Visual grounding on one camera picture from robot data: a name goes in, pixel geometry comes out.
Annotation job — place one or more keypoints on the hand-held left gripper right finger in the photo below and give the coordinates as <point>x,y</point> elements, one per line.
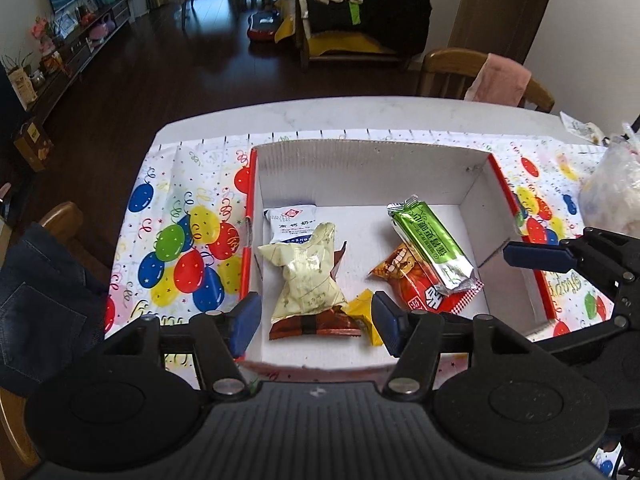
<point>387,322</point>

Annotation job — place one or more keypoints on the clear plastic bag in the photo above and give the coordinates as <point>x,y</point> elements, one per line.
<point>612,195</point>

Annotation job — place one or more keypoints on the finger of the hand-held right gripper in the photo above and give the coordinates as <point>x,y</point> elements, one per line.
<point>585,335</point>
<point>537,256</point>

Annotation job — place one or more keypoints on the small yellow snack packet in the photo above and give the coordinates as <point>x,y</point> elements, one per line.
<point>361,310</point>

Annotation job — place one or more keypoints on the red-brown snack packet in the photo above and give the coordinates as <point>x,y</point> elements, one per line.
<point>320,325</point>

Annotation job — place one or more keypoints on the yellow cloth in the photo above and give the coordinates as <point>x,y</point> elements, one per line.
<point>286,27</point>

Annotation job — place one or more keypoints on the balloon print tablecloth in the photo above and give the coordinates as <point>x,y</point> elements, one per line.
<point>175,240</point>

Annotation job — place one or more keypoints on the pink cloth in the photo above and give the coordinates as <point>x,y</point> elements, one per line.
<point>500,80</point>

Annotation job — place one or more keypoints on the red toy car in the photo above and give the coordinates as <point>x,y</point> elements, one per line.
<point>262,25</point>

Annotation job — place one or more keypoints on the wooden door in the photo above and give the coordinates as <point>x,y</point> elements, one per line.
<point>500,5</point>

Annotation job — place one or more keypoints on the blue jeans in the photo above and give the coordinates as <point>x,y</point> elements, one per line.
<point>45,310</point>

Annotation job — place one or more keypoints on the green snack packet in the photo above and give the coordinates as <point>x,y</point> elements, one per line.
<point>430,240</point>

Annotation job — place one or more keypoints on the dark television cabinet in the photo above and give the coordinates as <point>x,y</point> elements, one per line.
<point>75,55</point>

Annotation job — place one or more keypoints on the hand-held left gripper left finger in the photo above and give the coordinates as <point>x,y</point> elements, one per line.
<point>246,320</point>

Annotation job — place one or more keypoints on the wooden chair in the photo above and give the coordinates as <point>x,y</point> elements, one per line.
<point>62,217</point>
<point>445,72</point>

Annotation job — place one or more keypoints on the red snack packet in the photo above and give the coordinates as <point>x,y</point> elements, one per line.
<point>415,285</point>

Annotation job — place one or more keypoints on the dark clothing pile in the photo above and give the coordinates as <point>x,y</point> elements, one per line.
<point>390,5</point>

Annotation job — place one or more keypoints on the cream snack packet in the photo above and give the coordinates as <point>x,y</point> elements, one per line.
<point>305,270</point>

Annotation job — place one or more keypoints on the white cardboard box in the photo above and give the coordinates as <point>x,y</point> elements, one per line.
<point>370,175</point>

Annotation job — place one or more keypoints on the white and blue snack packet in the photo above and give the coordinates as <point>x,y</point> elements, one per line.
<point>287,220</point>

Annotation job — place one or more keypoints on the wooden armchair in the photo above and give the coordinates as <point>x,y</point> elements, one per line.
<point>345,47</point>

